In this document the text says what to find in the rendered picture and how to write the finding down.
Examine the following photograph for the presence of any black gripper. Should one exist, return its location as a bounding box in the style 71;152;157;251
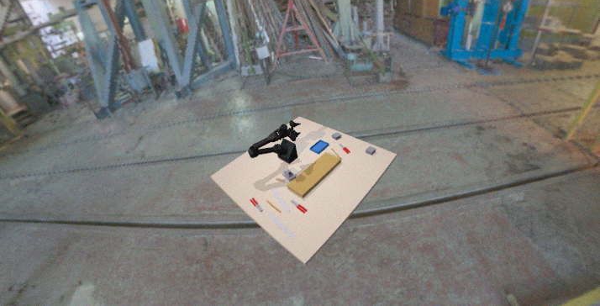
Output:
287;120;301;141

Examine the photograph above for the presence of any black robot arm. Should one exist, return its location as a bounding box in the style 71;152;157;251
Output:
248;124;297;158

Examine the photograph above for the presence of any blue rectangular tray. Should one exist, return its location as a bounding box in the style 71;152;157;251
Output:
309;140;329;154

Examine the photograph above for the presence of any tan panel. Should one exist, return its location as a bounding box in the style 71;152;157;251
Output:
287;152;341;198

